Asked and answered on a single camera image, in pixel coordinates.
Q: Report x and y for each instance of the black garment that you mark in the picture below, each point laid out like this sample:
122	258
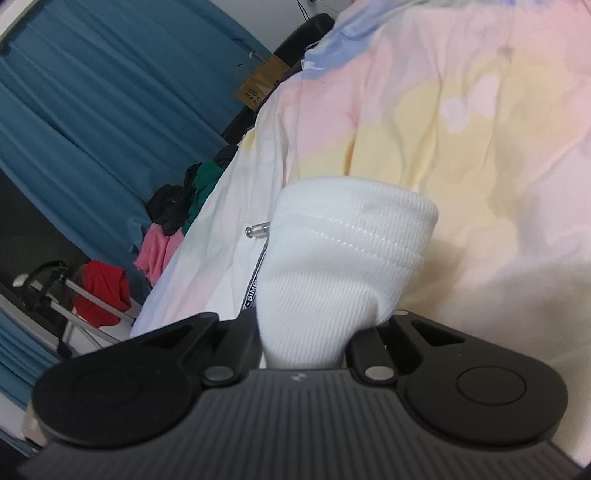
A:
171	203

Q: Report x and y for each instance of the wide blue curtain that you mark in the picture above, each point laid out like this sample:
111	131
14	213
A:
92	92

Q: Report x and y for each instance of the pastel patterned bed quilt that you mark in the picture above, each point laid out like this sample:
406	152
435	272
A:
461	115

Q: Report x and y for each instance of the red garment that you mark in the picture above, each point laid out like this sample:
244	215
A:
104	293

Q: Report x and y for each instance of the dark framed window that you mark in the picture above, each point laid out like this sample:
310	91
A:
37	230

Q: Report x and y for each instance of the narrow blue curtain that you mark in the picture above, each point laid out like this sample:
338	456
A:
23	364

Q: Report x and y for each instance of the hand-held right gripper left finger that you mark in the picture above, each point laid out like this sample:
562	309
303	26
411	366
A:
240	341

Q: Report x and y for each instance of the green garment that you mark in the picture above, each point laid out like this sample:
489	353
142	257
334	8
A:
207	180

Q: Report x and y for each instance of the brown paper bag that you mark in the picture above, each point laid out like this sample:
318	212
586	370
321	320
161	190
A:
263	85

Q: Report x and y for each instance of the white jacket with striped tape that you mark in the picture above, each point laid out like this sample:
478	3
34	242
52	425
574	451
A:
341	258

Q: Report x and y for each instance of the pink garment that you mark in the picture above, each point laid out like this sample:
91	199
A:
159	249

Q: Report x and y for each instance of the black sofa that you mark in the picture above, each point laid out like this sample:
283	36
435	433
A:
300	37

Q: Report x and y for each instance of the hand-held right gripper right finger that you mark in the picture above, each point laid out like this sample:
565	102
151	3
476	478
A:
369	348

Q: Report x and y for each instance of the standing garment steamer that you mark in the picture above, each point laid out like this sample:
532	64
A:
51	295

